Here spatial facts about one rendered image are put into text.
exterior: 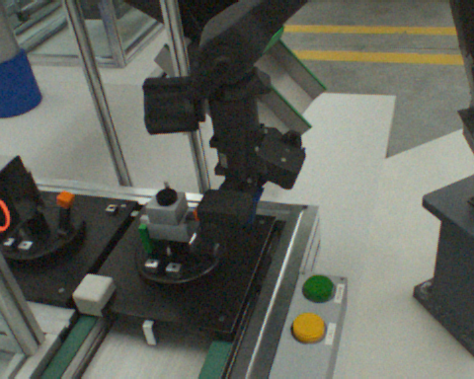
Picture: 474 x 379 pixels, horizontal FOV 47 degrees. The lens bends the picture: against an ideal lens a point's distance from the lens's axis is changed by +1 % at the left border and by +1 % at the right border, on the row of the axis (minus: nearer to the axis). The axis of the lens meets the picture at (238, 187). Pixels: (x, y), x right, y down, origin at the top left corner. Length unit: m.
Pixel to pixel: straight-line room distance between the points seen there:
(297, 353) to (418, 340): 0.22
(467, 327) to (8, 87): 1.28
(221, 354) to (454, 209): 0.36
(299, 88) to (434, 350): 0.58
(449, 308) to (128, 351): 0.47
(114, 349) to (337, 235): 0.44
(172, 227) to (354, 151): 0.57
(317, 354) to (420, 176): 0.55
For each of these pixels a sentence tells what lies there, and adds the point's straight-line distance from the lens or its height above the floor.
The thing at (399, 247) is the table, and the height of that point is 0.86.
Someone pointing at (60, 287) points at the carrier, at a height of 0.97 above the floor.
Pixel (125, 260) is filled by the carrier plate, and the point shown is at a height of 0.97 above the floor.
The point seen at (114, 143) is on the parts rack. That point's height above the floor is 1.04.
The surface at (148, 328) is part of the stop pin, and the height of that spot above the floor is 0.96.
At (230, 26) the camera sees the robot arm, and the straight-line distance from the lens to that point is 0.58.
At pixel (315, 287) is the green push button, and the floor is 0.97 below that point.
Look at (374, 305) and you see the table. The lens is 0.91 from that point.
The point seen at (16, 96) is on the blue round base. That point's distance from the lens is 1.65.
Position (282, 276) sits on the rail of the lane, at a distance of 0.82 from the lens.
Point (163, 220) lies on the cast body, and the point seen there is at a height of 1.06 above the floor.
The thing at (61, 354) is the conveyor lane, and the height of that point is 0.95.
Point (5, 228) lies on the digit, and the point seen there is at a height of 1.18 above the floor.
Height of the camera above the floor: 1.55
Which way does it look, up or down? 37 degrees down
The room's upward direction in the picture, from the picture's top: 8 degrees counter-clockwise
